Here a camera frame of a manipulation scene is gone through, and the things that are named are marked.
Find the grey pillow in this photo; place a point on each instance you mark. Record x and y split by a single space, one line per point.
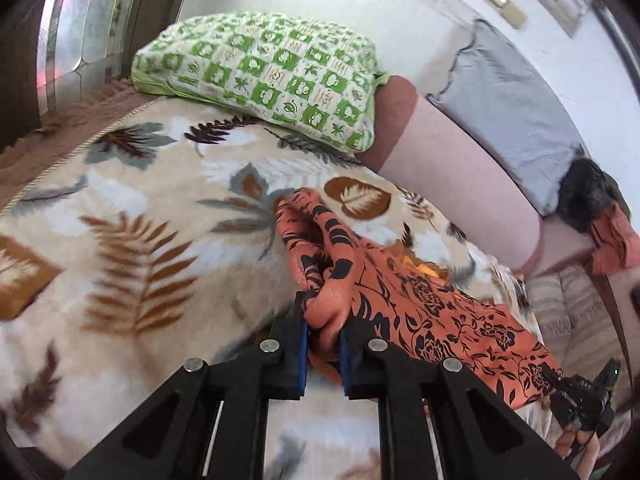
510 110

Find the person's right hand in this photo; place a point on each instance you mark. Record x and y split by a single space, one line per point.
575 449

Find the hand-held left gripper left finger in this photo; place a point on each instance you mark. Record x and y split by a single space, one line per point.
300 360

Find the pink bolster cushion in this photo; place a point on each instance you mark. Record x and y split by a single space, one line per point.
450 170

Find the green checked pillow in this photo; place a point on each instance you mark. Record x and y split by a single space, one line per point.
260 70

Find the brown fringed bedspread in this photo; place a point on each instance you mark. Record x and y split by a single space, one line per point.
55 125

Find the leaf-print blanket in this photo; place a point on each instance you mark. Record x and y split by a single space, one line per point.
150 285

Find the black fur garment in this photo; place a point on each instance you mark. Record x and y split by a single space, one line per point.
585 195

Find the wooden door with patterned glass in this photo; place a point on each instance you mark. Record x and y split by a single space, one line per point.
85 20

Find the orange floral shirt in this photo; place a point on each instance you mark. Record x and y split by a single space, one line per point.
400 300

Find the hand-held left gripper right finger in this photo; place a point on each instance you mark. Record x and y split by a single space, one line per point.
346 366

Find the orange-red cloth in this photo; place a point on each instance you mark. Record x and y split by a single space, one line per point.
612 245

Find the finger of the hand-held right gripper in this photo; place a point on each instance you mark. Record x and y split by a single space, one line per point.
556 379

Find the striped cushion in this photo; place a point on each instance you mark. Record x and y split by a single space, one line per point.
570 305

